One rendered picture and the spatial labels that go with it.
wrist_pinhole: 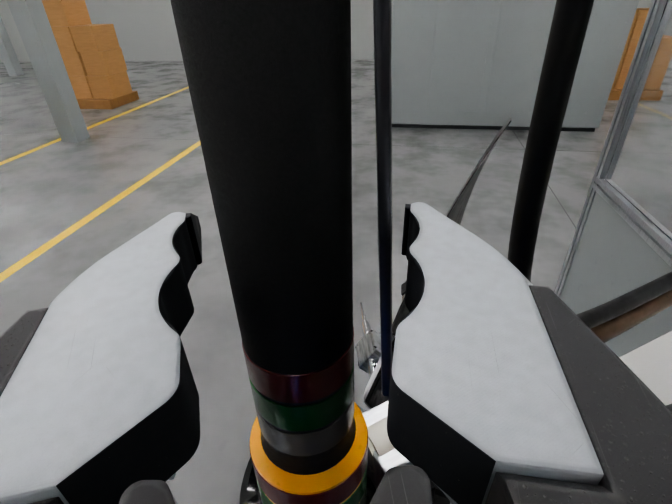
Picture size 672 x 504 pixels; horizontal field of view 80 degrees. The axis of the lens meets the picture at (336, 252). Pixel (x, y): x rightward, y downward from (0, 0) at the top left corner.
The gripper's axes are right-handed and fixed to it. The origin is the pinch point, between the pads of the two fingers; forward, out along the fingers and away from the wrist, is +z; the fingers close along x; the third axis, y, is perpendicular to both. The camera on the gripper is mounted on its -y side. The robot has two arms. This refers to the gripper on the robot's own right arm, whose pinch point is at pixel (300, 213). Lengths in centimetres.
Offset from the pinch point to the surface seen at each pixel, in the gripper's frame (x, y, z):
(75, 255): -180, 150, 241
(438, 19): 142, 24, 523
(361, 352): 5, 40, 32
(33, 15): -315, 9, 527
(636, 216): 86, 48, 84
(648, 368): 33.2, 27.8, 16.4
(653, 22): 91, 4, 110
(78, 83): -406, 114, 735
